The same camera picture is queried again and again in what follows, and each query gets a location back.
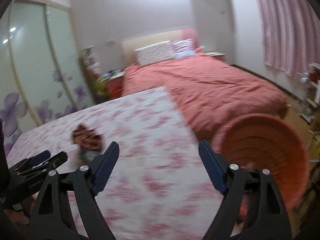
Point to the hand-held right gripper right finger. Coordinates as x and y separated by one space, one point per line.
212 166

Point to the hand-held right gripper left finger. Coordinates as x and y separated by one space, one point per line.
106 167

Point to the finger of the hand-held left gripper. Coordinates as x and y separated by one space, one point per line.
58 160
40 157

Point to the brown knit cloth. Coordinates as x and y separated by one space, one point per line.
87 136

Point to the orange plastic basket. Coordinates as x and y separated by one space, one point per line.
262 142

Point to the pink floral tablecloth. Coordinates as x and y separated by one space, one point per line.
150 130

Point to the bed with coral duvet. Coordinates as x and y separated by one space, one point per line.
212 87

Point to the coral nightstand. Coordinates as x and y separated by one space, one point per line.
113 86

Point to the flower printed sliding wardrobe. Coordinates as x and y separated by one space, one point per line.
37 67

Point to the column of plush toys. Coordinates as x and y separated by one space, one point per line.
92 65

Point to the small bedside table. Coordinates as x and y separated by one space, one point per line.
215 55

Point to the pink striped pillow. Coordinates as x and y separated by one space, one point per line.
183 48

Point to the cluttered white shelf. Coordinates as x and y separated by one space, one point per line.
311 92

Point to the white floral pillow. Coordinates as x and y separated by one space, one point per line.
155 53

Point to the cream and pink headboard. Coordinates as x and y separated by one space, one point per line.
150 38

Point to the pink curtain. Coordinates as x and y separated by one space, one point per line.
287 25

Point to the white wall socket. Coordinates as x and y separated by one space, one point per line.
111 42

